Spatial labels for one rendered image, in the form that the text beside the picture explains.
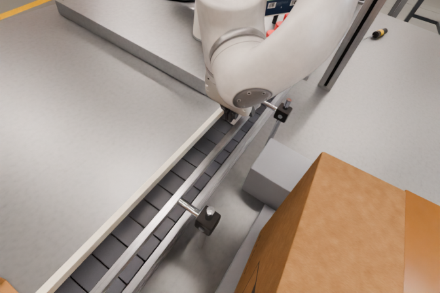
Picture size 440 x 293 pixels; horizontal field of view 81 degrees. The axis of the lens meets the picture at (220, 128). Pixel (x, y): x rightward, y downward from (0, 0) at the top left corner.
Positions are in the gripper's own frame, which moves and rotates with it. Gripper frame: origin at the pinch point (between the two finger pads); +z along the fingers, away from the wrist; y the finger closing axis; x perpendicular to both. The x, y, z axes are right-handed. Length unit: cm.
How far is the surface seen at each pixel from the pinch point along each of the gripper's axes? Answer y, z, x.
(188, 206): -5.9, -9.7, 21.7
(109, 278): -3.6, -14.4, 34.1
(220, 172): -5.0, 2.5, 12.3
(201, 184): -3.4, 0.7, 16.5
